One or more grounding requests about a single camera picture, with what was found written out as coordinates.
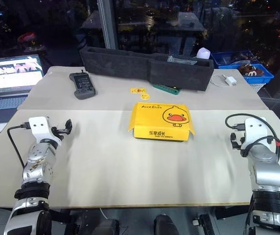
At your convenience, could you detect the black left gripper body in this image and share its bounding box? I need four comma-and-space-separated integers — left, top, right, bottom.
49, 125, 69, 141

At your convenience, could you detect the yellow duck cardboard box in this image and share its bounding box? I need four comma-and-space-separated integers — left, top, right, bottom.
127, 102, 196, 142

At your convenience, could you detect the grey handheld controller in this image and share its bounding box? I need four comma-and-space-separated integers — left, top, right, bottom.
69, 70, 97, 101

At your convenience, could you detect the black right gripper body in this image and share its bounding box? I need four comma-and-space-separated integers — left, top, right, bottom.
237, 133, 248, 157

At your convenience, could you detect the white perforated basket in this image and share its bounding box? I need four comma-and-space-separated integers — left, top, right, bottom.
248, 83, 268, 93

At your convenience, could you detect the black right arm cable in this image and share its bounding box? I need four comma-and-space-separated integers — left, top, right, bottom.
225, 113, 280, 157

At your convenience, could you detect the green strip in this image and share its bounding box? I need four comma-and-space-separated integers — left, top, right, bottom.
152, 83, 181, 95

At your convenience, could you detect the clear plastic package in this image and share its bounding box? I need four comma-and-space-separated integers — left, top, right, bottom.
166, 55, 199, 66

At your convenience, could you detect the white charger plug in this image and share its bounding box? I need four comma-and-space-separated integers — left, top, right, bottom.
225, 76, 237, 87

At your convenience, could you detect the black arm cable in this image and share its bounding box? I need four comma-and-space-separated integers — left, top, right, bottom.
7, 123, 32, 169
225, 113, 280, 157

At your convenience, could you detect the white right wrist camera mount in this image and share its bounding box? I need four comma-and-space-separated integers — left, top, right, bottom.
242, 117, 268, 148

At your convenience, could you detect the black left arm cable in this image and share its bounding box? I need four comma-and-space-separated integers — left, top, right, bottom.
7, 123, 32, 169

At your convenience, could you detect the dark rounded shape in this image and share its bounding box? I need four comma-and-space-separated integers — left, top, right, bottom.
153, 213, 180, 235

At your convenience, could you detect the blue plastic crate with toy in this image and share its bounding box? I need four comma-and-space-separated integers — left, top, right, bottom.
237, 63, 275, 84

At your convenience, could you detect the open laptop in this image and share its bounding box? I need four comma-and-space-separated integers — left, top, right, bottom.
0, 54, 44, 124

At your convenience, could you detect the white charger cable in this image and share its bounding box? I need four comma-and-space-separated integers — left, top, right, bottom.
210, 73, 229, 88

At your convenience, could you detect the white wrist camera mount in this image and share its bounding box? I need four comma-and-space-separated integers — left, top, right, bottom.
242, 117, 268, 148
28, 116, 58, 143

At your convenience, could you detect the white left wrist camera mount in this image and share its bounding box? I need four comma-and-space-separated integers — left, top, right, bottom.
28, 116, 58, 143

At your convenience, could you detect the dark grey felt box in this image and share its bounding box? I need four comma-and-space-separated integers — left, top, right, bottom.
79, 46, 215, 92

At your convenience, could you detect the grey window frame post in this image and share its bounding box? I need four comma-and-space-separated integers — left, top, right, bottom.
96, 0, 119, 50

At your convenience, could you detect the brown plush toy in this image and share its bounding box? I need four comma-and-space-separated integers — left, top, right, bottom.
238, 64, 265, 77

